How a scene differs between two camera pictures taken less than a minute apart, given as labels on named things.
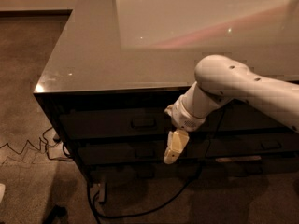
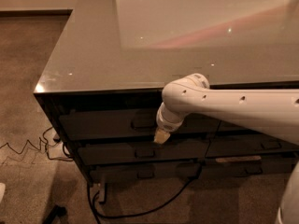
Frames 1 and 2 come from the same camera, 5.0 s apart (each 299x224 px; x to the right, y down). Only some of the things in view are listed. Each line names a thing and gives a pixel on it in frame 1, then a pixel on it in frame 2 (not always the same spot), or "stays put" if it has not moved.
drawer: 131,123 stays put
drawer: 253,145 stays put
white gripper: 186,117 to 165,126
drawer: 145,173 stays put
